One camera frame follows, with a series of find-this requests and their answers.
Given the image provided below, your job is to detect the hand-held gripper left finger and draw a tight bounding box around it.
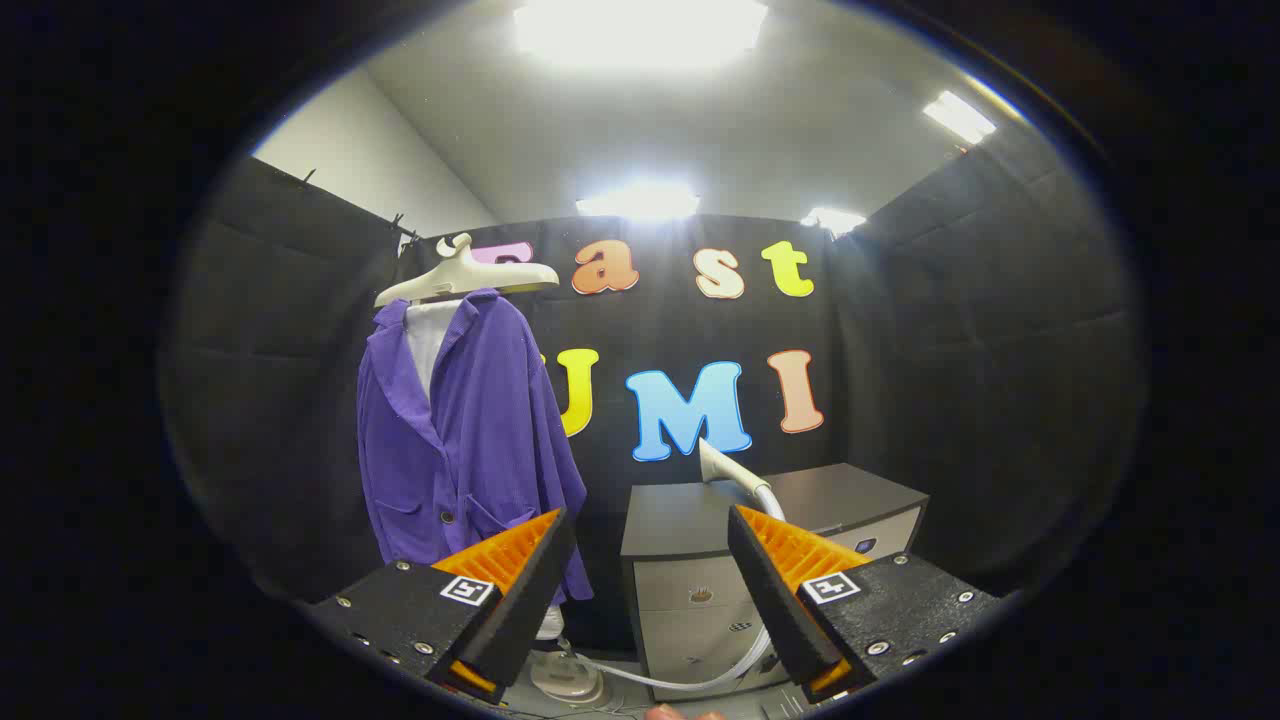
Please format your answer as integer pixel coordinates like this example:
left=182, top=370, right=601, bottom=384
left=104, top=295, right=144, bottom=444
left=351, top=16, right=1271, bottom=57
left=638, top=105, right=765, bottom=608
left=308, top=507, right=579, bottom=706

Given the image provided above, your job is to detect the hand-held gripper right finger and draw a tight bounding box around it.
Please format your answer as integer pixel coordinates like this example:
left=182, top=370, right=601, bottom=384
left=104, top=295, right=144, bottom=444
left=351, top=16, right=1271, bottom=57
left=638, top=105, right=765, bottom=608
left=727, top=504, right=1004, bottom=703

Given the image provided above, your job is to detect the white garment steamer base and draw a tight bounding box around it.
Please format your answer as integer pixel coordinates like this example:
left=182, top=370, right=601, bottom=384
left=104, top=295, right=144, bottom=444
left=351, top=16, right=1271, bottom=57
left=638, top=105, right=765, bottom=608
left=530, top=605, right=607, bottom=706

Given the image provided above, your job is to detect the purple corduroy jacket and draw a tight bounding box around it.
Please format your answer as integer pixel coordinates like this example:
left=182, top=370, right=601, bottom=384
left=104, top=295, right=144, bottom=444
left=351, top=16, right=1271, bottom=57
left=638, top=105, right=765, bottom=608
left=356, top=288, right=595, bottom=604

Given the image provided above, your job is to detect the cream clothes hanger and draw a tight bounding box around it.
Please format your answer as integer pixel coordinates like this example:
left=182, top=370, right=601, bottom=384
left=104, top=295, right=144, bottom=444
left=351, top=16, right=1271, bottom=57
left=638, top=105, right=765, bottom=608
left=374, top=233, right=561, bottom=308

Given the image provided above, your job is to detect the grey drawer cabinet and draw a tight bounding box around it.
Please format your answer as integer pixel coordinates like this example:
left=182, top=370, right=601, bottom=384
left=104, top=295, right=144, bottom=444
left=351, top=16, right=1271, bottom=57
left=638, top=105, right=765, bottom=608
left=620, top=462, right=931, bottom=703

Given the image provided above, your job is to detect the ceiling light panel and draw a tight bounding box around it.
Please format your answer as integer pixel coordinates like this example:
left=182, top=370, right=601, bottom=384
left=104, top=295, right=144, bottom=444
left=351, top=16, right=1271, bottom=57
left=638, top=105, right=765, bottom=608
left=800, top=207, right=868, bottom=238
left=575, top=183, right=701, bottom=221
left=922, top=90, right=999, bottom=146
left=512, top=0, right=771, bottom=71

